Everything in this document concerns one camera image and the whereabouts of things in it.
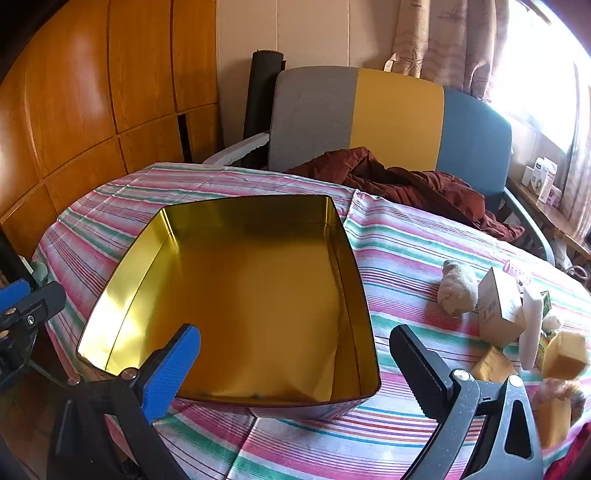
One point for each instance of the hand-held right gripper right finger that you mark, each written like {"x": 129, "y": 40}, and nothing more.
{"x": 427, "y": 374}

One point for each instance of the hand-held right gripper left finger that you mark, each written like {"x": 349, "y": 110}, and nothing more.
{"x": 168, "y": 371}

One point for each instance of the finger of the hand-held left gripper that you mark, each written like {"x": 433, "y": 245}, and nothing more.
{"x": 41, "y": 302}
{"x": 14, "y": 295}

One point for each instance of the gold tin box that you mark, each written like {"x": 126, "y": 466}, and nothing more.
{"x": 254, "y": 300}

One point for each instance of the white plastic ball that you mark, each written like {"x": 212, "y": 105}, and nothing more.
{"x": 551, "y": 324}
{"x": 457, "y": 288}

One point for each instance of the yellow sponge block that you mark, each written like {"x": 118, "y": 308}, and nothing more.
{"x": 565, "y": 355}
{"x": 553, "y": 422}
{"x": 493, "y": 365}

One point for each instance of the small beige cardboard box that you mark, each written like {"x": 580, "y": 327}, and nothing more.
{"x": 498, "y": 309}

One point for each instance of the white foam bar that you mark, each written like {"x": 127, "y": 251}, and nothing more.
{"x": 532, "y": 327}

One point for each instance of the striped bed sheet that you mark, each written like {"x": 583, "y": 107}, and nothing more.
{"x": 406, "y": 249}

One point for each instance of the pink clear packet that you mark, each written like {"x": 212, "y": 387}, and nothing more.
{"x": 518, "y": 272}

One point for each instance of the clear wafer packet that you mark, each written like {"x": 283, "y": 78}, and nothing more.
{"x": 565, "y": 392}

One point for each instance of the maroon cloth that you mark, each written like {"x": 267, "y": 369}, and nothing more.
{"x": 415, "y": 184}

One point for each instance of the wooden desk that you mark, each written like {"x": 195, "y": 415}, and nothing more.
{"x": 554, "y": 217}

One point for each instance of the wooden wardrobe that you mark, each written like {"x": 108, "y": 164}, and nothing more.
{"x": 92, "y": 101}

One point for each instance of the small white box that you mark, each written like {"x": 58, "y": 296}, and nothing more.
{"x": 527, "y": 175}

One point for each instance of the white product box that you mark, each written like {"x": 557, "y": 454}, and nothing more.
{"x": 544, "y": 177}

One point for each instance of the grey yellow blue armchair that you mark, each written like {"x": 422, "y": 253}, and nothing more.
{"x": 397, "y": 115}

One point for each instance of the beige patterned curtain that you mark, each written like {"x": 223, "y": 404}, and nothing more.
{"x": 579, "y": 161}
{"x": 443, "y": 37}

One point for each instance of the black rolled mat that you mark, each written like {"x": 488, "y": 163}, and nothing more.
{"x": 261, "y": 101}

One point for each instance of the bright window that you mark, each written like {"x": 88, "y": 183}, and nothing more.
{"x": 540, "y": 69}

